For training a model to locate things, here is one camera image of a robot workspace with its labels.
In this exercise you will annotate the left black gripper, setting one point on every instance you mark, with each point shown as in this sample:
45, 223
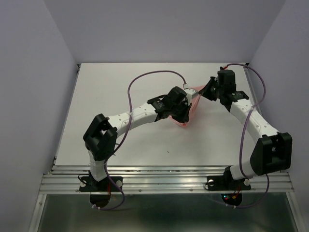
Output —
184, 117

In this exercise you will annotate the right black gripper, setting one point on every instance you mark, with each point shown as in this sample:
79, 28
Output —
205, 91

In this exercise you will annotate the pink satin napkin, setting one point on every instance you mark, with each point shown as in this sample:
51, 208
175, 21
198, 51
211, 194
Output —
193, 103

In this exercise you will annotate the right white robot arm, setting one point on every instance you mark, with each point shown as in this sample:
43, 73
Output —
273, 149

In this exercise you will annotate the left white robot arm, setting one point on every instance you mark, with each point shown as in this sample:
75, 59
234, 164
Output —
100, 137

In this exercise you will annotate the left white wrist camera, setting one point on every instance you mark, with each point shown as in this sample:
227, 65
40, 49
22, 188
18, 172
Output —
191, 93

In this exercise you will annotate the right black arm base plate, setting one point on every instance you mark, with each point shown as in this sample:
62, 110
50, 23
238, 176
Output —
220, 183

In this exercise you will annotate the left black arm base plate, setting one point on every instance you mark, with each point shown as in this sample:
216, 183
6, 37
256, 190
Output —
89, 184

